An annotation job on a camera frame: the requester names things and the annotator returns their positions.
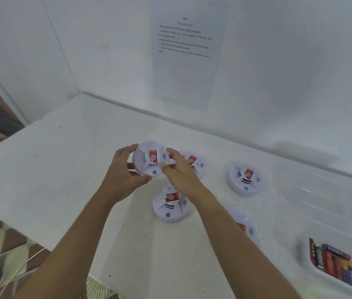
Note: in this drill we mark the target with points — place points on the large clear plastic container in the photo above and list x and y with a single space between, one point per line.
328 280

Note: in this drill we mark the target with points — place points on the person's right forearm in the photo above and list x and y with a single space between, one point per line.
244 255

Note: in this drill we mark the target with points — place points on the person's left hand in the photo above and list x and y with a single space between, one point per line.
123 180

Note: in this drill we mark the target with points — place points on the printed white paper sheet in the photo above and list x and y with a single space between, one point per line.
188 77

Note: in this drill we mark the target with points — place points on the person's left forearm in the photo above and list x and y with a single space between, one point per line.
63 255

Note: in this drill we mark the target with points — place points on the person's right hand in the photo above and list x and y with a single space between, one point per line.
188 183

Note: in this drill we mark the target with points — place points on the white round smoke detector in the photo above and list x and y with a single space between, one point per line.
244 186
199 168
250 227
169 214
144 158

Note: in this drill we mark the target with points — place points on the small clear plastic container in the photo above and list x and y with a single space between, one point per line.
316 196

